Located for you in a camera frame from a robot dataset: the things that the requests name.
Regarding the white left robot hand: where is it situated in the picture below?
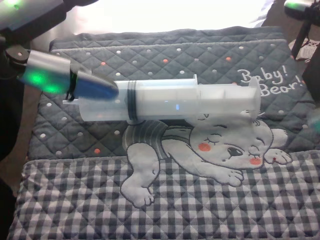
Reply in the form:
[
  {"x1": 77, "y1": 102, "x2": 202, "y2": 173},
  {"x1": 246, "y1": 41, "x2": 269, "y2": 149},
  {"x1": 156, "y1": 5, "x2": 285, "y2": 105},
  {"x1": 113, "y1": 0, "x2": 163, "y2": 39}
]
[{"x1": 0, "y1": 0, "x2": 120, "y2": 102}]

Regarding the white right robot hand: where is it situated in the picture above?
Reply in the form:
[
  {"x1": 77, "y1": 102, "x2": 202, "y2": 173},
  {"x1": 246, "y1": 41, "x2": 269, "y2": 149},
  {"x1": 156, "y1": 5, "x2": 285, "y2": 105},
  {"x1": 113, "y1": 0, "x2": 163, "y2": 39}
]
[{"x1": 284, "y1": 0, "x2": 320, "y2": 132}]

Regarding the grey quilt with bear print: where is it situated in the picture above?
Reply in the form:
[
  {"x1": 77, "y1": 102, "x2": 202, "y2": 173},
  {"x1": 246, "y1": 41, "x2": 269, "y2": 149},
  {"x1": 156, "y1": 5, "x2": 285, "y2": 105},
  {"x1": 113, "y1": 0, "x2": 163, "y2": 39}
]
[{"x1": 8, "y1": 24, "x2": 320, "y2": 240}]

